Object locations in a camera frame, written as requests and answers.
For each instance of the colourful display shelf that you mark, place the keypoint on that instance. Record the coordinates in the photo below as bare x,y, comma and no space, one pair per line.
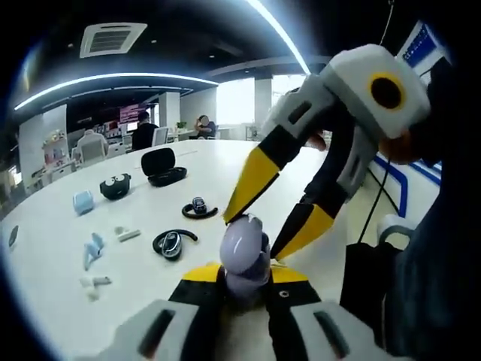
55,150

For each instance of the curved ceiling light strip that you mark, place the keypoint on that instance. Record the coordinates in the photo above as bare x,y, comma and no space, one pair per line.
124,75
286,37

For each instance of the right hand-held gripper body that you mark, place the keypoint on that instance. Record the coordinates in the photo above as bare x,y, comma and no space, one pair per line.
360,75

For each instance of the black googly-eyed earbud case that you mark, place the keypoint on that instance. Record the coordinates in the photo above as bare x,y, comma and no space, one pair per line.
112,190

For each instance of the green potted plant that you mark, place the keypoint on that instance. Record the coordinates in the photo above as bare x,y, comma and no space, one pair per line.
182,125

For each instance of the white chair armrest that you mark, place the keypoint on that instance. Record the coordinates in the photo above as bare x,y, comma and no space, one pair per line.
391,222

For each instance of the blue and white wall poster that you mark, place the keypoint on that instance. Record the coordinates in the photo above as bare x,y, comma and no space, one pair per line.
421,41

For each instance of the person's torso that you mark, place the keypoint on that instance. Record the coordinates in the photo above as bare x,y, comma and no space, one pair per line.
458,169

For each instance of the black phone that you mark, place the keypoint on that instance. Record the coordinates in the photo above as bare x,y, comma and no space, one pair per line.
13,236

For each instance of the black ear-hook earbud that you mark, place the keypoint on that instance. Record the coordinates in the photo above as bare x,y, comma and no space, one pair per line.
199,206
159,246

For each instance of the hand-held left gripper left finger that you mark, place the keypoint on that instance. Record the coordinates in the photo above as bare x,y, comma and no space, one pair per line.
204,312

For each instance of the ceiling air conditioner vent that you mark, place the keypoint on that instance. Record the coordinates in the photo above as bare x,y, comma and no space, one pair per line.
112,40

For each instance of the person's leg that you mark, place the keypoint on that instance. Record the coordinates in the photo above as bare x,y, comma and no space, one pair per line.
424,301

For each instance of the purple earbud case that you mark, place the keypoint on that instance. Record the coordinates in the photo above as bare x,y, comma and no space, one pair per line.
240,244

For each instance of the white table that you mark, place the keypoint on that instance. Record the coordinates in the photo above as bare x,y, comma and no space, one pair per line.
150,286

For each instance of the white earbud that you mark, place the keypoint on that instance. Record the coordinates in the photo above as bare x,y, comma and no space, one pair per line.
99,280
129,235

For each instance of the person's right hand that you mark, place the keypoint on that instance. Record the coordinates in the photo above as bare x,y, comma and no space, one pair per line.
394,148

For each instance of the dark cloth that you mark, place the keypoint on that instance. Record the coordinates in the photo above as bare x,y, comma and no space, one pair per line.
364,286

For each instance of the light blue earbud case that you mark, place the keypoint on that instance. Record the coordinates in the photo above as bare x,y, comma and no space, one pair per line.
83,203

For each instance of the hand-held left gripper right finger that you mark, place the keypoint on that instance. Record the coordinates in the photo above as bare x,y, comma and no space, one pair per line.
293,301

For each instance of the pink wall screen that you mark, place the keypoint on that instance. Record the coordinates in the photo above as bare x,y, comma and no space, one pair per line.
134,113

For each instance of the large black earbud case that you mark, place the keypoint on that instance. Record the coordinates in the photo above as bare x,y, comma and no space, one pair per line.
158,161

